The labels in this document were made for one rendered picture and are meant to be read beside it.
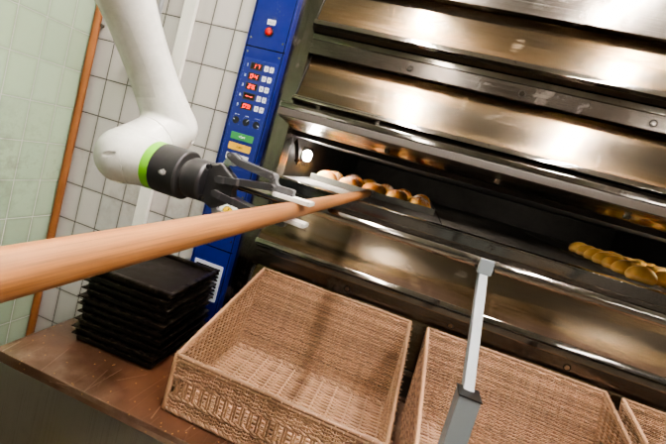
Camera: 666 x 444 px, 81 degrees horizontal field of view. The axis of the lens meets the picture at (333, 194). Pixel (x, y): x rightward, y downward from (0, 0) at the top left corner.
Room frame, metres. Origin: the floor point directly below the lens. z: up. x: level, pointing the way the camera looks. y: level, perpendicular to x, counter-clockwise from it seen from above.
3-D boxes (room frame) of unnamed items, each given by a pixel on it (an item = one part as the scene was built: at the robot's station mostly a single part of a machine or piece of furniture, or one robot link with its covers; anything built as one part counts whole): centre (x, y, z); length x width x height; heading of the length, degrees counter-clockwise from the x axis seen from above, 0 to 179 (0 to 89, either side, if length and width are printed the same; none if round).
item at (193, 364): (1.08, -0.05, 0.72); 0.56 x 0.49 x 0.28; 78
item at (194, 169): (0.70, 0.22, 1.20); 0.09 x 0.07 x 0.08; 78
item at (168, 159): (0.72, 0.29, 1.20); 0.12 x 0.06 x 0.09; 168
